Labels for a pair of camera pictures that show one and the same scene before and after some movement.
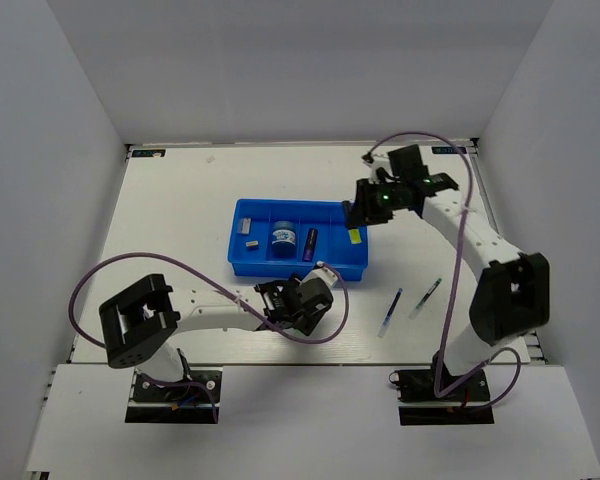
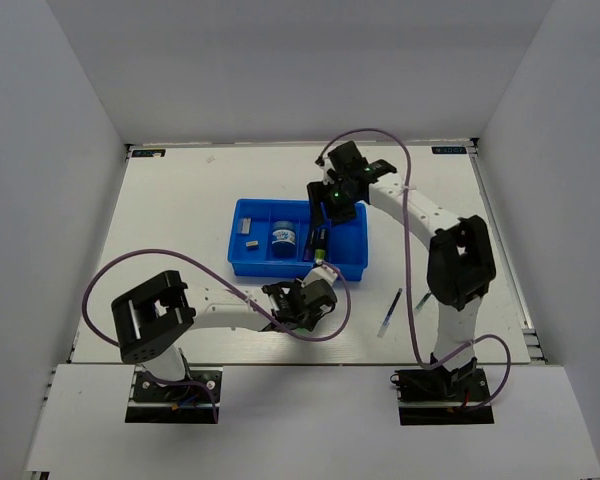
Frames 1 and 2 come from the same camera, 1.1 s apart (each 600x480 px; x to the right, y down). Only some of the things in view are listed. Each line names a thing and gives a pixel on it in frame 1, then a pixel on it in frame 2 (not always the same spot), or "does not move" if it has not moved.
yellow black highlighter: (355, 236) -> (320, 244)
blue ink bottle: (284, 239) does not move
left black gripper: (307, 323) does not move
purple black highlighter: (310, 245) does not move
